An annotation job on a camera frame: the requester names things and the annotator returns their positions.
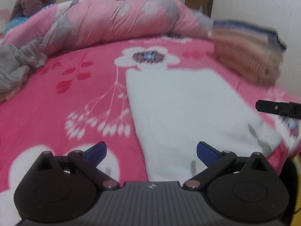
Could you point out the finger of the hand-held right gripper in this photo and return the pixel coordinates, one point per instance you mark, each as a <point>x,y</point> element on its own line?
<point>272,108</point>

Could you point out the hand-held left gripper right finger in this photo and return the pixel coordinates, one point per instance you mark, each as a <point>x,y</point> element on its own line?
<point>207,154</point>

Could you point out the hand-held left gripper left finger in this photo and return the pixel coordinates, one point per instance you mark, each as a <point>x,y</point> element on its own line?
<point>97,152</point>

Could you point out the white sweatshirt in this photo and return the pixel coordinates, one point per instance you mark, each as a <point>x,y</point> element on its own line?
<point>188,113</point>

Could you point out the pile of grey clothes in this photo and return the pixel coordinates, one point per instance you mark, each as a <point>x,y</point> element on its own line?
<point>14,61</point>

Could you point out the peach folded garment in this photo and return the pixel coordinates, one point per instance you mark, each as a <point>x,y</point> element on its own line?
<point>270,75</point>

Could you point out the pink floral bed blanket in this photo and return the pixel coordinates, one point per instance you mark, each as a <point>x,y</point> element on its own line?
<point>47,113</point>

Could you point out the cream folded garment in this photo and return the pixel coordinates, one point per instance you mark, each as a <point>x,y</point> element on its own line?
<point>258,44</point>

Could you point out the blue folded garment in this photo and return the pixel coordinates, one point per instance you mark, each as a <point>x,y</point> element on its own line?
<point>254,27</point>

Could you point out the small blue hanging cloth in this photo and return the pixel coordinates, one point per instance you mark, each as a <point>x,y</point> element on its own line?
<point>201,8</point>

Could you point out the pink floral quilt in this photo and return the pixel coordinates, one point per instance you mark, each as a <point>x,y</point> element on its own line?
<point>117,21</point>

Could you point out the teal fleece blanket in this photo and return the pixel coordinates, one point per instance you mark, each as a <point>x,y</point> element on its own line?
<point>14,23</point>

